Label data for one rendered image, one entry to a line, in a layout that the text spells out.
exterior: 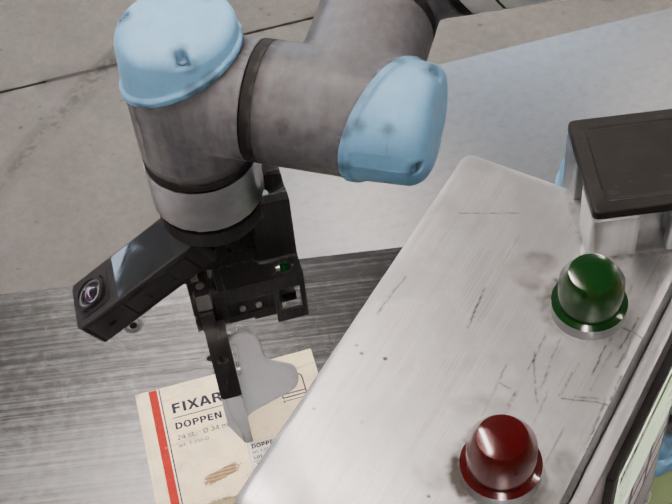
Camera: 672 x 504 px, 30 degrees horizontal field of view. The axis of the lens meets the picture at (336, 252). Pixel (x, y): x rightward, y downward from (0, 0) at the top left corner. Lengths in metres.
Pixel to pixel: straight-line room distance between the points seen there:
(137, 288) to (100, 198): 1.66
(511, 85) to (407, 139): 0.73
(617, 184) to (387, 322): 0.09
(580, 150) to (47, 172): 2.19
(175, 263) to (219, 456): 0.27
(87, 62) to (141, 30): 2.07
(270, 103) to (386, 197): 0.61
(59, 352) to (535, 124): 0.56
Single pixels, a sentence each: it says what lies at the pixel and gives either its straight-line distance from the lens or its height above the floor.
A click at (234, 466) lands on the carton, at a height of 0.90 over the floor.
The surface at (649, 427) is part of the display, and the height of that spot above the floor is 1.44.
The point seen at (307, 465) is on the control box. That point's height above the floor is 1.47.
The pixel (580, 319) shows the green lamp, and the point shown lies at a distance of 0.43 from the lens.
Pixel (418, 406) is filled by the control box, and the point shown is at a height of 1.48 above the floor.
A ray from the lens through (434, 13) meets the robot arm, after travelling 0.79.
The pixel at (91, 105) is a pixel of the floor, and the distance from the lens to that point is 2.70.
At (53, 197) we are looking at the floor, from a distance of 2.55.
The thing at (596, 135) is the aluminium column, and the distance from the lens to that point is 0.46.
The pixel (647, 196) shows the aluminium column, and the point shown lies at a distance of 0.44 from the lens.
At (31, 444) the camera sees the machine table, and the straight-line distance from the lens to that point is 1.21.
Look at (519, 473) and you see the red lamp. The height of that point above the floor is 1.49.
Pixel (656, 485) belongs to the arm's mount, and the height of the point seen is 0.90.
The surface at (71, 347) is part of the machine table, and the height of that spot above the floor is 0.83.
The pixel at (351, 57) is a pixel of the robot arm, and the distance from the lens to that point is 0.73.
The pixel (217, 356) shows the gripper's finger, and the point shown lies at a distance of 0.89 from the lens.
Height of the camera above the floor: 1.83
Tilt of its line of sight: 51 degrees down
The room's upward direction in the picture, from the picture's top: 7 degrees counter-clockwise
